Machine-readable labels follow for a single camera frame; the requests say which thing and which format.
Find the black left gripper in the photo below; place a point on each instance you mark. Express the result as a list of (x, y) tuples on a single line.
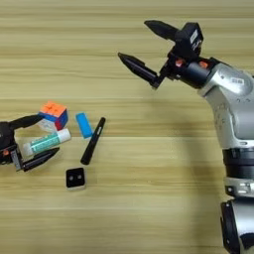
[(10, 157)]

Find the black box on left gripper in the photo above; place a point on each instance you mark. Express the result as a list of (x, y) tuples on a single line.
[(6, 135)]

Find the blue eraser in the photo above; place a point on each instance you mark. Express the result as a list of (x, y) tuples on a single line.
[(84, 125)]

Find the black white square block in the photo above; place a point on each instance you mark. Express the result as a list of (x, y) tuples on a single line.
[(75, 178)]

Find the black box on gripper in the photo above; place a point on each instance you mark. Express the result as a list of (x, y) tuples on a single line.
[(6, 135), (190, 36)]

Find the multicolour puzzle cube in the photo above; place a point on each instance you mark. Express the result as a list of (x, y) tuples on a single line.
[(53, 114)]

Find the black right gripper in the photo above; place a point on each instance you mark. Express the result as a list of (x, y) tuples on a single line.
[(191, 71)]

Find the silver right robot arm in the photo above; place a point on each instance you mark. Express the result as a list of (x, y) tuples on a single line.
[(234, 115)]

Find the black marker pen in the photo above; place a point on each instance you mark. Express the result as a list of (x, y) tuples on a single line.
[(93, 140)]

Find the green white glue stick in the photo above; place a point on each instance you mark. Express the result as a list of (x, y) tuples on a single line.
[(46, 142)]

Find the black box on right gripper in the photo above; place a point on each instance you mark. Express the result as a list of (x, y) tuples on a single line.
[(190, 36)]

